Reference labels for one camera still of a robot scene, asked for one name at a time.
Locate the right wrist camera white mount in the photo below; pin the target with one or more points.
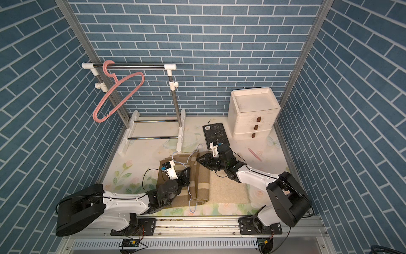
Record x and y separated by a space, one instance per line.
214 146

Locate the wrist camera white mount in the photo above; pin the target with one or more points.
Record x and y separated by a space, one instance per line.
169 169
214 146

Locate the floral table mat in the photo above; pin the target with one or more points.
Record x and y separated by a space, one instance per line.
138 170

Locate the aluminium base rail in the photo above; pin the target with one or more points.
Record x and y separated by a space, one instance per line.
231 232

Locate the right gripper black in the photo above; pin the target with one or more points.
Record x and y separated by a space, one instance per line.
208 161

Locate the metal clothes rack white joints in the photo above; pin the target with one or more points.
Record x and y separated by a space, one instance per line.
151 86

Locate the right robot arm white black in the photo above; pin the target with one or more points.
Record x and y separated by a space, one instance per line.
288 200

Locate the small black controller board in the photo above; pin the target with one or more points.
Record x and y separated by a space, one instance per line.
128 243

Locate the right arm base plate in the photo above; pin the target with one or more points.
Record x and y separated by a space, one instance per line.
251 225

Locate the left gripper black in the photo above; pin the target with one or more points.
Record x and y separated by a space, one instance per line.
185 180

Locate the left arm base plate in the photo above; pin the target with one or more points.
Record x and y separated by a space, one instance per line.
142 226

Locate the white three-drawer cabinet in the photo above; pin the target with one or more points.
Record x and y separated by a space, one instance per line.
252 113

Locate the pink pen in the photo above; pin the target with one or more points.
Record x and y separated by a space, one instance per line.
254 154

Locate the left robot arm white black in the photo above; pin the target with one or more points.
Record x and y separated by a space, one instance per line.
97 208

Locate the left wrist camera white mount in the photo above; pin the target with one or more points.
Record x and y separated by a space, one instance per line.
169 169

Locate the beige knitted cloth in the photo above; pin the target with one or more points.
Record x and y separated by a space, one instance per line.
224 190

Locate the brown plaid scarf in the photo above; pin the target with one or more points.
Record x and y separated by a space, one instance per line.
199 181

